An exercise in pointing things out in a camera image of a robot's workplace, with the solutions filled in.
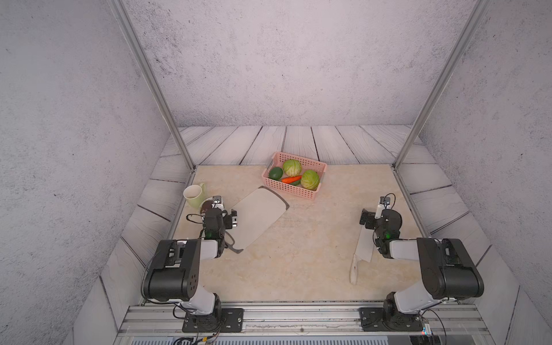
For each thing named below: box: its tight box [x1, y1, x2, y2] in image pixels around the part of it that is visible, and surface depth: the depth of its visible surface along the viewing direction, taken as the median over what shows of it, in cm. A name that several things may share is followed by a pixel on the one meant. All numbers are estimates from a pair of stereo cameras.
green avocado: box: [268, 166, 284, 181], surface depth 116 cm
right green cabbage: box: [300, 169, 320, 191], surface depth 107 cm
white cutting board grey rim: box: [224, 185, 290, 254], surface depth 107 cm
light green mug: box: [183, 182, 207, 209], surface depth 101 cm
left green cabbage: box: [282, 158, 302, 177], surface depth 113 cm
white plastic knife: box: [350, 224, 375, 286], surface depth 88 cm
